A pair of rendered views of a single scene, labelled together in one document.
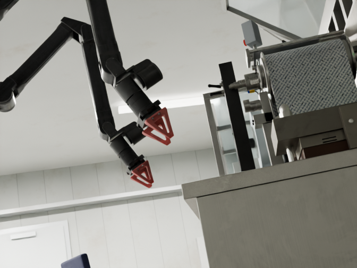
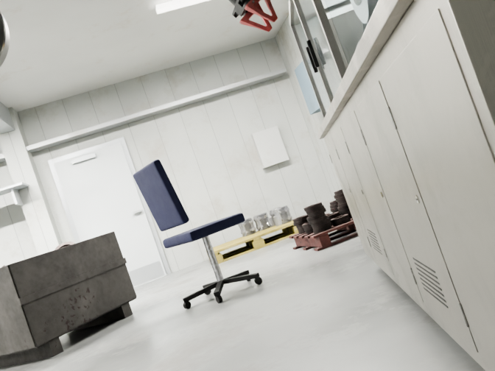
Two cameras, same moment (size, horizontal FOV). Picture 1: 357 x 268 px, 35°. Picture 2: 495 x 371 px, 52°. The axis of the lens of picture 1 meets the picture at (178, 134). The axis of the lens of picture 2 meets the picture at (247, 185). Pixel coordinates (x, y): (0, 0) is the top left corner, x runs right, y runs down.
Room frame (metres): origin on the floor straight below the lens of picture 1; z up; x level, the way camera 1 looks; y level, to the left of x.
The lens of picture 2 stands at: (0.66, 0.31, 0.65)
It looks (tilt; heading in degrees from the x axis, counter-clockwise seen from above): 2 degrees up; 0
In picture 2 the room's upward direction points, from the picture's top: 20 degrees counter-clockwise
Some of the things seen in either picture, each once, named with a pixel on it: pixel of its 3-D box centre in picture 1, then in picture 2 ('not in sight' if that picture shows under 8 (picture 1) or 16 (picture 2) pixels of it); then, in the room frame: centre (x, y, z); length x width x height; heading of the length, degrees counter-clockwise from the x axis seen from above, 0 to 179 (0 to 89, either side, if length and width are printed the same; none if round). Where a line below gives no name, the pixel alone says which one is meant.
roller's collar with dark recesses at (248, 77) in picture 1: (253, 81); not in sight; (1.87, -0.30, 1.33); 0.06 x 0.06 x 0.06; 85
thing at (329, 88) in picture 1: (317, 101); not in sight; (1.55, -0.42, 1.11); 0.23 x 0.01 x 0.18; 85
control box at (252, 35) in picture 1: (249, 35); not in sight; (2.17, -0.38, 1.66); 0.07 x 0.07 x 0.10; 60
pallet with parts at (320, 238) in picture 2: not in sight; (349, 210); (5.81, -0.55, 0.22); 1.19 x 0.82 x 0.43; 102
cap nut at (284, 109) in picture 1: (285, 111); not in sight; (1.40, -0.28, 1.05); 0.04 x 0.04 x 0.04
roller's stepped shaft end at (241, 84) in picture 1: (237, 85); not in sight; (1.88, -0.24, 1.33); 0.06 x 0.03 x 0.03; 85
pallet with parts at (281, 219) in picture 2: not in sight; (250, 233); (7.75, 0.52, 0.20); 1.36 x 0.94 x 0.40; 102
